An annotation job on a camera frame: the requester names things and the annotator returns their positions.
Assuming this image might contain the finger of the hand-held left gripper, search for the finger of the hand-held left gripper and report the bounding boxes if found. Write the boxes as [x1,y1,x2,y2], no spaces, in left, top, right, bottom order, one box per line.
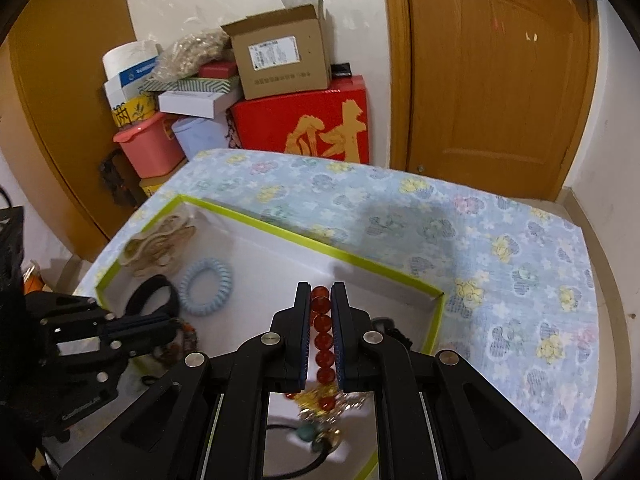
[37,297,180,341]
[60,329,181,386]

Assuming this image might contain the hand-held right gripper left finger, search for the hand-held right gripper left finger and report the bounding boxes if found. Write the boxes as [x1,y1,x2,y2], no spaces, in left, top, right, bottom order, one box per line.
[57,281,313,480]

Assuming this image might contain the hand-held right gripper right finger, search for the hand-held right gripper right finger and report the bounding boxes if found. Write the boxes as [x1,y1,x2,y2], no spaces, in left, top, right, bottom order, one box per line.
[330,281,583,480]

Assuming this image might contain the red bead bracelet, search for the red bead bracelet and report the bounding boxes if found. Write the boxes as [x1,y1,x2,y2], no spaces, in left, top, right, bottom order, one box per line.
[285,285,371,418]

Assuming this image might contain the black watch band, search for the black watch band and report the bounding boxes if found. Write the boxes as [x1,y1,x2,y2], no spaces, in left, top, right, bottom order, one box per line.
[124,276,181,318]

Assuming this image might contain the brown bead bracelet black cord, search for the brown bead bracelet black cord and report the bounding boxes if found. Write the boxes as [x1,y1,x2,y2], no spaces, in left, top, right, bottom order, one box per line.
[152,322,201,363]

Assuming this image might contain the black bow hair tie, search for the black bow hair tie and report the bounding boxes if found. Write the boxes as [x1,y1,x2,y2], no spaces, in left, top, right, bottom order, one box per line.
[372,316,413,356]

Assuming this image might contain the translucent beige hair claw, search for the translucent beige hair claw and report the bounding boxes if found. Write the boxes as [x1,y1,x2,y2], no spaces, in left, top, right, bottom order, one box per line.
[122,215,197,277]

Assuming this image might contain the green shallow cardboard tray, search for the green shallow cardboard tray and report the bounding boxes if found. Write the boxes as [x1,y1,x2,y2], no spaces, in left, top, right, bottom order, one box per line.
[95,194,447,480]

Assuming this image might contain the blue spiral hair tie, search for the blue spiral hair tie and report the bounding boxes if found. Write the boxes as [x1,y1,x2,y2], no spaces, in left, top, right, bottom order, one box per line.
[179,258,233,317]

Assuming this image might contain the black beaded hair tie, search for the black beaded hair tie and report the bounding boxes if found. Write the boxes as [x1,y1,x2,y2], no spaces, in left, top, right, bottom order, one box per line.
[265,417,346,476]

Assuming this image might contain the yellow printed tin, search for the yellow printed tin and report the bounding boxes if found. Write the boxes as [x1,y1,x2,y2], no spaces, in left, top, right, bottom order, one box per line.
[139,175,166,198]
[111,94,158,128]

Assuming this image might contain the dark carved ornament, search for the dark carved ornament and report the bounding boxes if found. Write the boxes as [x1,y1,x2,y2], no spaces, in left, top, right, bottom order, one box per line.
[98,152,138,208]

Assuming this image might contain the blue floral tablecloth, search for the blue floral tablecloth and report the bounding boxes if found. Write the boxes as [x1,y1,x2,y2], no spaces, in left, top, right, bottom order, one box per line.
[75,149,600,463]

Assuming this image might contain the pink plastic bin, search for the pink plastic bin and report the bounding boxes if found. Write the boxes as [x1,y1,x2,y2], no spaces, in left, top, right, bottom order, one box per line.
[112,111,187,179]

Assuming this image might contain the lavender plastic bin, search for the lavender plastic bin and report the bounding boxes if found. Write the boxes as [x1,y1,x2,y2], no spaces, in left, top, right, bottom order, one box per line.
[171,116,231,163]

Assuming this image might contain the white flat box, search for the white flat box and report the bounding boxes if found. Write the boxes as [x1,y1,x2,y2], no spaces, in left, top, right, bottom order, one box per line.
[158,89,231,118]

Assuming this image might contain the large red gift box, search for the large red gift box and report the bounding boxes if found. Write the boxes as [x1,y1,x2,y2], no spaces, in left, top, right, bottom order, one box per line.
[227,76,371,165]

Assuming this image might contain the wooden wardrobe panel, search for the wooden wardrobe panel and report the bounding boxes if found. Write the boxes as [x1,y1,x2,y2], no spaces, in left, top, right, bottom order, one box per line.
[0,0,138,241]

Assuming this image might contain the green striped flat box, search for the green striped flat box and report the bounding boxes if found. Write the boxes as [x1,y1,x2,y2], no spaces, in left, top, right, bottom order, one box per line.
[143,76,243,95]

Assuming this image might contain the white and blue box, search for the white and blue box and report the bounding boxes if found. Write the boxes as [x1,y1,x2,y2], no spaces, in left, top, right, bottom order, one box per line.
[104,57,161,108]

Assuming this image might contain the small red box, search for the small red box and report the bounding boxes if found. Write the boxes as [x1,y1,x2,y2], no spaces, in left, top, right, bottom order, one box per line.
[199,60,238,78]

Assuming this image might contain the white paper roll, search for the white paper roll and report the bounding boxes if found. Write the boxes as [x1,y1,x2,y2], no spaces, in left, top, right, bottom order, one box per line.
[102,40,161,81]

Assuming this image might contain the clear bag of nuts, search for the clear bag of nuts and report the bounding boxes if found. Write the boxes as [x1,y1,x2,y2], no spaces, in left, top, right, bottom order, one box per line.
[150,27,233,81]

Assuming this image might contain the brown cardboard box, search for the brown cardboard box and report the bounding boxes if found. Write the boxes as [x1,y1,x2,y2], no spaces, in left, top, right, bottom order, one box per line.
[221,4,333,101]

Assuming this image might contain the brown wooden door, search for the brown wooden door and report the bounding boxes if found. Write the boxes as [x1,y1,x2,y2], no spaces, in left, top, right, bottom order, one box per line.
[382,0,601,202]

